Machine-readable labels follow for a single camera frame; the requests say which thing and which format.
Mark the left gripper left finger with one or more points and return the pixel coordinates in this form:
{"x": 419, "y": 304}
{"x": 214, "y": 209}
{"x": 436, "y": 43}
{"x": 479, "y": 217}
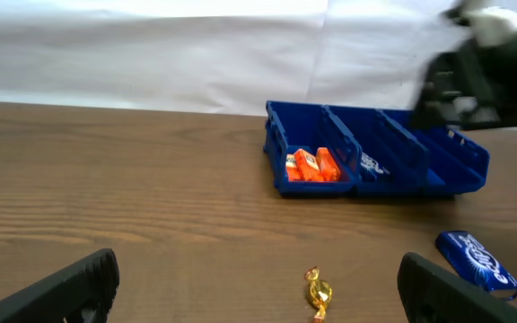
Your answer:
{"x": 61, "y": 296}

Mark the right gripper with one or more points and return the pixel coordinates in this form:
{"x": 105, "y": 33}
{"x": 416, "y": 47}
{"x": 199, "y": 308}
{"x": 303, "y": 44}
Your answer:
{"x": 456, "y": 89}

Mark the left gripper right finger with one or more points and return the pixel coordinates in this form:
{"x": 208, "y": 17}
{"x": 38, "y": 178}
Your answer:
{"x": 442, "y": 296}

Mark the blue candy pack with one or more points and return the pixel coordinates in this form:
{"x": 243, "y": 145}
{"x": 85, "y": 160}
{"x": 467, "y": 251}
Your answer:
{"x": 476, "y": 262}
{"x": 373, "y": 166}

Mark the orange candy box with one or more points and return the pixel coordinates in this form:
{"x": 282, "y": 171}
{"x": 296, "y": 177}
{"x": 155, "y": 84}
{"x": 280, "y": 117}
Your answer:
{"x": 328, "y": 163}
{"x": 291, "y": 169}
{"x": 308, "y": 165}

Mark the blue tray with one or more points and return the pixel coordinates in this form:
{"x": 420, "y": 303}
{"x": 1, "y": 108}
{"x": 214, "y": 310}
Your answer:
{"x": 393, "y": 148}

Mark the gold wrapped candy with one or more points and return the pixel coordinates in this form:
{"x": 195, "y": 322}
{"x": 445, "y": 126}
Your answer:
{"x": 318, "y": 294}

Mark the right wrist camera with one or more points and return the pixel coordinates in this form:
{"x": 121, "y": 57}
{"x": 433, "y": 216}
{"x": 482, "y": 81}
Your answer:
{"x": 496, "y": 24}

